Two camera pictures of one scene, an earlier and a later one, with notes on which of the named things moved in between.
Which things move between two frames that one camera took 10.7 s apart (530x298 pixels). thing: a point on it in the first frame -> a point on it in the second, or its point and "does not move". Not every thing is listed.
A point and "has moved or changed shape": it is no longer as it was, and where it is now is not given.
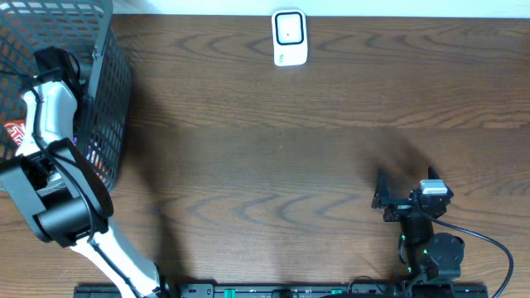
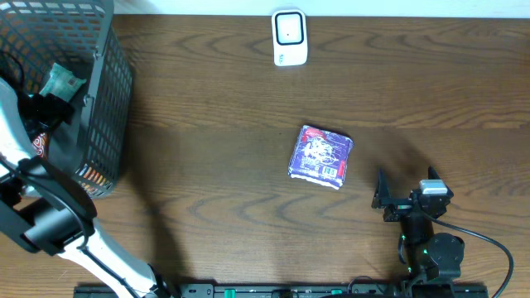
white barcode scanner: x=290 y=37 does not move
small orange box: x=98 y=162 has moved or changed shape
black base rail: x=289 y=290 does not move
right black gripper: x=398 y=207 does not move
